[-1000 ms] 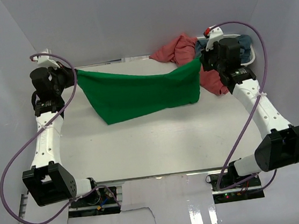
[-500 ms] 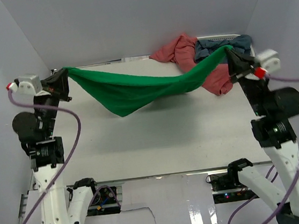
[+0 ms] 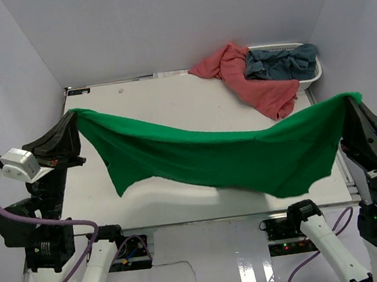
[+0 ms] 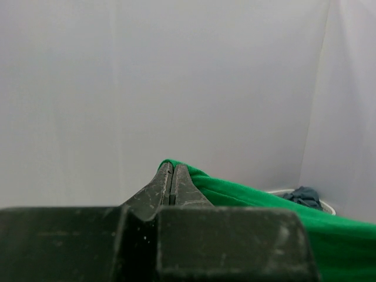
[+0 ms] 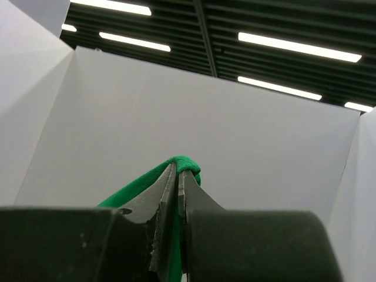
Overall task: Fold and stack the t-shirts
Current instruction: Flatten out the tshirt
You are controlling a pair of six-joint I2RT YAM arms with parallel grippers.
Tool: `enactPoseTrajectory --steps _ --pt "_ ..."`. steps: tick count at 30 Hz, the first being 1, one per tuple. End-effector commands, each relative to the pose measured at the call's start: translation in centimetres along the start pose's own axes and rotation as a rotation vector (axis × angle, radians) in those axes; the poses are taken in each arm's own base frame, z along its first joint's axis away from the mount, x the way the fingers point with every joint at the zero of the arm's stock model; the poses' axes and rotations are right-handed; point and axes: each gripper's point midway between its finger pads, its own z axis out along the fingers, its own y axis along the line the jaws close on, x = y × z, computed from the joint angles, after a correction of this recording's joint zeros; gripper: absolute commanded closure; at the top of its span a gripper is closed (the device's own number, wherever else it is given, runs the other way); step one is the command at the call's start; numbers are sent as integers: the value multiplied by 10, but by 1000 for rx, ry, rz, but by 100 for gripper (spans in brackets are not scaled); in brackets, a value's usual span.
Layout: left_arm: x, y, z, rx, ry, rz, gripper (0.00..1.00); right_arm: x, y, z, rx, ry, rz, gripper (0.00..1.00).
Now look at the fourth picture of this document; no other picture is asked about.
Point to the white plastic laundry basket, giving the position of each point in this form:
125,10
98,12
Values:
326,207

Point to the green t shirt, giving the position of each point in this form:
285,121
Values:
344,249

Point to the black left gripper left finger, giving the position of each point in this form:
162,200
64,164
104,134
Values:
146,202

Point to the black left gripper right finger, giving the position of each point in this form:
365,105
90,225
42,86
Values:
185,192

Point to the dark blue t shirt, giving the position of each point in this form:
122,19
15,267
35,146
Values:
304,196

